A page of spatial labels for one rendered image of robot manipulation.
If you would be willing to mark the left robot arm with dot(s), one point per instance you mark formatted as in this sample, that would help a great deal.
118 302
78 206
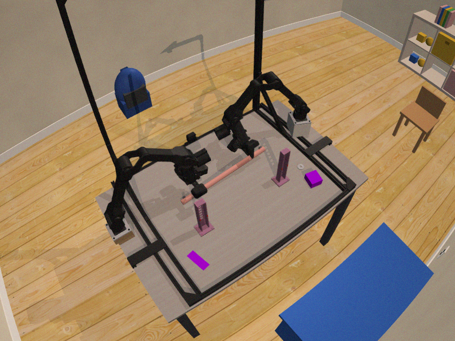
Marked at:
233 114

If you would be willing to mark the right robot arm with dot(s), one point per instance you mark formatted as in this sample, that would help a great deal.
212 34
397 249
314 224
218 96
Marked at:
185 161

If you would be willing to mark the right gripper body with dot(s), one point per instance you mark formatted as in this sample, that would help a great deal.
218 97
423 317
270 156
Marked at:
199 189

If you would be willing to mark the long salmon-pink rail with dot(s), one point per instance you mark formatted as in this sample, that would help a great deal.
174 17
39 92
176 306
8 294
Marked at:
225 173

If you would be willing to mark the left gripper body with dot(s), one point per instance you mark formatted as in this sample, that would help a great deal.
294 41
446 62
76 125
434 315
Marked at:
248 145

